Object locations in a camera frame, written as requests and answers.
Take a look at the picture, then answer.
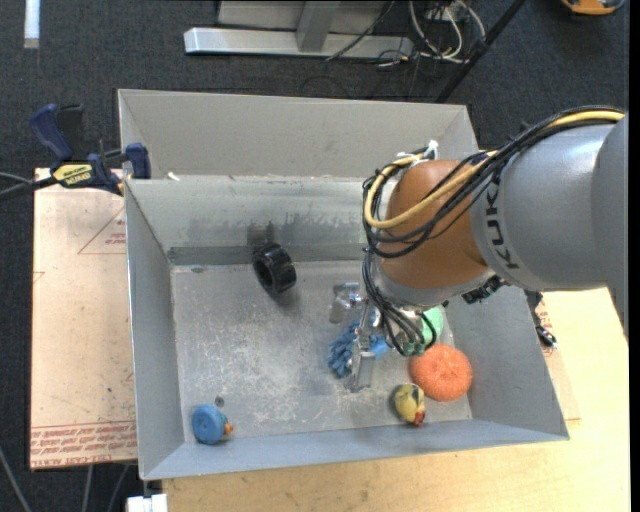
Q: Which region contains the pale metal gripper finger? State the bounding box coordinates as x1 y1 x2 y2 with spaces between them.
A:
328 281 364 324
346 349 377 394

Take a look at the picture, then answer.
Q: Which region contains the blue spiky toy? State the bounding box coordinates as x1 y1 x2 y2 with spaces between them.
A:
327 319 392 379

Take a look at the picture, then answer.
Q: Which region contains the yellow toy bird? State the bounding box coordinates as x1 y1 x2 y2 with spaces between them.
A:
389 383 428 428

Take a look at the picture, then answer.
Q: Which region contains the light green round object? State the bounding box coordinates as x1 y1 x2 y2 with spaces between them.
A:
420 305 446 346

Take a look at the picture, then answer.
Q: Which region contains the orange round scrub sponge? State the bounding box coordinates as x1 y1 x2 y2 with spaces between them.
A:
408 342 474 403

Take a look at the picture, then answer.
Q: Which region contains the grey metal bin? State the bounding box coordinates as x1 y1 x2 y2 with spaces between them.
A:
117 88 571 481

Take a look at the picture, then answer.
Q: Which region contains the blue round toy orange tip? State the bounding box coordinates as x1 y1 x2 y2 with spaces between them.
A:
191 403 235 446

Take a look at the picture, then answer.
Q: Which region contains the brown cardboard board red print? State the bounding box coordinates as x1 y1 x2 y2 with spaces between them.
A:
29 167 139 471

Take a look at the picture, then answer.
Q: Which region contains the black ring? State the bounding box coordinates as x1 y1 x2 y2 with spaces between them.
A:
251 242 298 295

